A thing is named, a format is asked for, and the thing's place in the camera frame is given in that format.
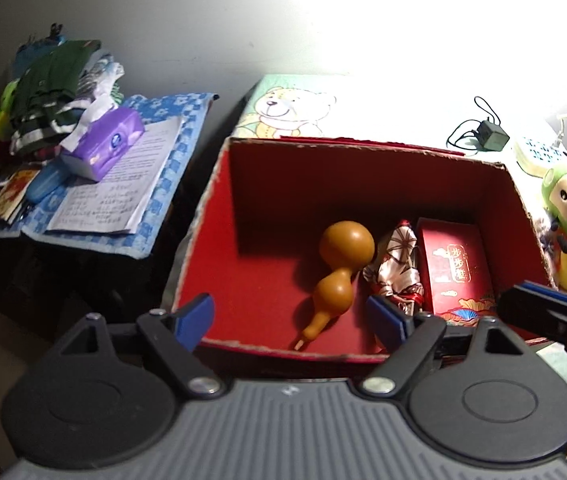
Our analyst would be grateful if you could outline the black charger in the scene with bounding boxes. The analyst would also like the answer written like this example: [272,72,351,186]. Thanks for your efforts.
[478,119,510,152]

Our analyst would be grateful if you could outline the printed bed sheet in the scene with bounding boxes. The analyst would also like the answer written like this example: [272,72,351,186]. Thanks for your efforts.
[236,74,567,480]

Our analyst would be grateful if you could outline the white patterned cloth bundle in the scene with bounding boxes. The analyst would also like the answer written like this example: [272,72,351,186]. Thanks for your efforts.
[362,219,427,316]

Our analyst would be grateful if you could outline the white power strip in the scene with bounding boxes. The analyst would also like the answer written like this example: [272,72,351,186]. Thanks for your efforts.
[513,135,567,177]

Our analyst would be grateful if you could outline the small green toy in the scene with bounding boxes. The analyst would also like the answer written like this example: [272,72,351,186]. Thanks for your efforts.
[0,82,17,138]

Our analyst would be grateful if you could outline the black power adapter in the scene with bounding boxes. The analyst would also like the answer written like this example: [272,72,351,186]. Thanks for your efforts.
[447,96,501,148]

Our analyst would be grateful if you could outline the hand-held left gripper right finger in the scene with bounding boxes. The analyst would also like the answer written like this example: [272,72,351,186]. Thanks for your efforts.
[361,295,529,401]

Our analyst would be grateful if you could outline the blue checkered cloth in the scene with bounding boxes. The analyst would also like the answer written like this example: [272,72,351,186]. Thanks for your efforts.
[0,92,219,260]

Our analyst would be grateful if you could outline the purple tissue pack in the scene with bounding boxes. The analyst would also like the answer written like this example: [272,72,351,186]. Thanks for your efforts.
[60,97,145,182]

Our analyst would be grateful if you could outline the small red yellow book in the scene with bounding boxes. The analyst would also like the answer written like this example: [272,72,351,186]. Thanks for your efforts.
[0,170,39,223]

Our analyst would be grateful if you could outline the blue glasses case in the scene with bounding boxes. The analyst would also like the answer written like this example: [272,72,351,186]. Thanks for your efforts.
[28,165,67,203]

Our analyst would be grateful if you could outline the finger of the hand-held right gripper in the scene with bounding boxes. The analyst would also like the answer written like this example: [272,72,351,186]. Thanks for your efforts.
[521,281,567,312]
[498,285,567,342]

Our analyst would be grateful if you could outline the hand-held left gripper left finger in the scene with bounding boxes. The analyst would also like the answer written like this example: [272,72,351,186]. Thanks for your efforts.
[56,294,224,401]

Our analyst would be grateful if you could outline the handwritten paper sheets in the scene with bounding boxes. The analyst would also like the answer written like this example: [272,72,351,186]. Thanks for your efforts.
[46,117,184,235]

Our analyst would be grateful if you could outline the small red gift box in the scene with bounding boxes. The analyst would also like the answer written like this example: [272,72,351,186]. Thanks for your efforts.
[416,216,499,323]

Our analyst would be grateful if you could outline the brown gourd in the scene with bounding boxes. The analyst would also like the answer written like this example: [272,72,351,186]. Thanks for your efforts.
[292,221,375,352]

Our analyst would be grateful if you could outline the pile of clothes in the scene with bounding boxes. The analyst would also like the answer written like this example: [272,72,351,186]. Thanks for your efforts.
[8,24,124,158]

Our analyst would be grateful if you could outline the large red cardboard box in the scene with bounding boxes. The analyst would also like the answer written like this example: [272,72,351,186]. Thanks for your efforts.
[171,136,559,363]

